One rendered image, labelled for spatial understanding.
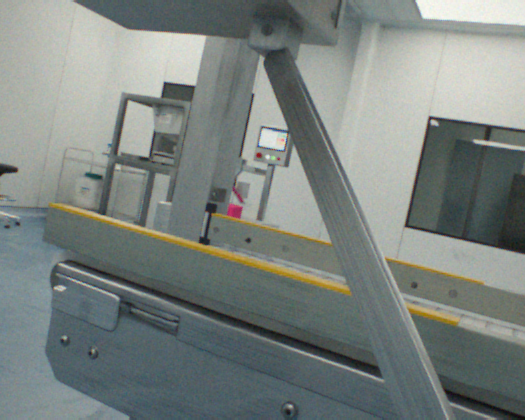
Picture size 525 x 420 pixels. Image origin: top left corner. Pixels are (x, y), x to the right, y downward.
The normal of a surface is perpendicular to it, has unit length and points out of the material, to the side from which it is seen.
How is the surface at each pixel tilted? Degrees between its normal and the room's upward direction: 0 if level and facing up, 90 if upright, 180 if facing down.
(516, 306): 90
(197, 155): 90
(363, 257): 87
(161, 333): 90
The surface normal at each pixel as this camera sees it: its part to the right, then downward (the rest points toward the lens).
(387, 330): -0.83, -0.20
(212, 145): -0.44, -0.04
